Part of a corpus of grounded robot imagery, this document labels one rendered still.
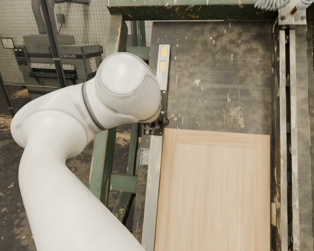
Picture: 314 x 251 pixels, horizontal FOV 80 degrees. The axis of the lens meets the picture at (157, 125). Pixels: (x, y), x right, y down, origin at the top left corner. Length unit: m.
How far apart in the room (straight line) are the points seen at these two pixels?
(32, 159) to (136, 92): 0.16
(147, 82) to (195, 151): 0.56
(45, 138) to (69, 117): 0.05
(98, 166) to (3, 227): 1.84
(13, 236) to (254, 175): 2.19
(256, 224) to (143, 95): 0.73
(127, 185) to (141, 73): 0.68
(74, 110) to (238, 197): 0.71
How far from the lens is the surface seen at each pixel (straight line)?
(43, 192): 0.21
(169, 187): 0.82
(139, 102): 0.30
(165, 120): 0.68
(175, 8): 0.99
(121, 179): 0.91
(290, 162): 0.87
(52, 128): 0.33
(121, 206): 1.24
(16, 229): 2.50
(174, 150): 0.81
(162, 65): 0.89
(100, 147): 0.85
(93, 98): 0.34
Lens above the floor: 1.73
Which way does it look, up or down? 27 degrees down
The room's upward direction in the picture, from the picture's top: straight up
